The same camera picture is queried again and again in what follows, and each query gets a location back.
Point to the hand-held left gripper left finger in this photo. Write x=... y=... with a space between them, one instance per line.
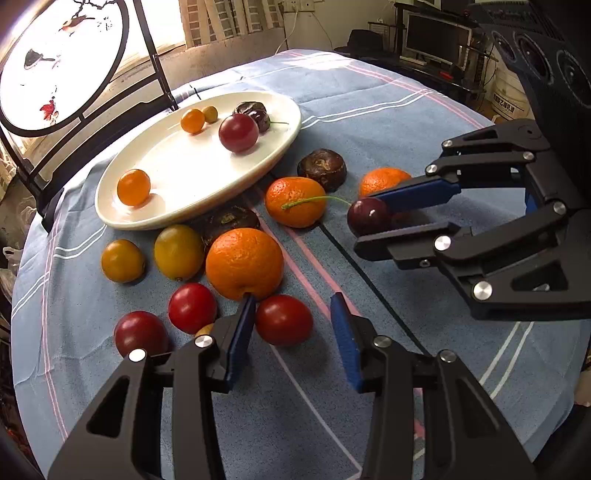
x=242 y=332

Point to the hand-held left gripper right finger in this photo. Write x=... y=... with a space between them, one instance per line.
x=344 y=332

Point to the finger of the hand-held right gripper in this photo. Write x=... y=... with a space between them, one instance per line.
x=415 y=192
x=485 y=249

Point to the stemless mandarin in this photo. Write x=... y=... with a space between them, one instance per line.
x=383 y=181

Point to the dark purple plum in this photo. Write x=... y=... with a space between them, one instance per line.
x=367 y=217

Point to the large orange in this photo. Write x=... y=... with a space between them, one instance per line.
x=244 y=263

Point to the smooth dark brown passion fruit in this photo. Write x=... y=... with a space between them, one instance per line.
x=322 y=169
x=228 y=222

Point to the yellow plum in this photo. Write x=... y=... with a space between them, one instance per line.
x=179 y=252

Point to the mandarin with green stem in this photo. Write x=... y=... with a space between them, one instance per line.
x=296 y=203

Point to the yellow-orange plum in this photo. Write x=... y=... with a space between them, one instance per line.
x=123 y=261

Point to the white oval plate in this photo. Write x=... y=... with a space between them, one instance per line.
x=184 y=161

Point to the tiny yellow fruit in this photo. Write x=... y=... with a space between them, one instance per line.
x=204 y=330

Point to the white plastic bucket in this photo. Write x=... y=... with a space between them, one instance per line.
x=508 y=97

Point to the blue striped tablecloth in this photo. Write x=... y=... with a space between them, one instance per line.
x=286 y=406

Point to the computer monitor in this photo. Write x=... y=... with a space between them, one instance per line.
x=436 y=39

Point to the black hat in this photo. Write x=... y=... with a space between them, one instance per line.
x=362 y=41

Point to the round orange fruit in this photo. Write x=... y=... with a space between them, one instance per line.
x=133 y=187

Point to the red-purple plum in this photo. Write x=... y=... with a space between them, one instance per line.
x=238 y=134

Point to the wrinkled dark passion fruit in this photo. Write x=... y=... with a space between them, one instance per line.
x=248 y=108

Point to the small orange kumquat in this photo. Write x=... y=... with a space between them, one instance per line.
x=193 y=121

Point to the small yellow-green kumquat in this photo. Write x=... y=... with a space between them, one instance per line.
x=210 y=113

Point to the checkered beige curtain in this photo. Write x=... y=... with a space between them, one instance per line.
x=221 y=21

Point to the round bird painting table screen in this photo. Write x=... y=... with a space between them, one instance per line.
x=60 y=64

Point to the wall power outlet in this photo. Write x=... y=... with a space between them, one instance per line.
x=298 y=4

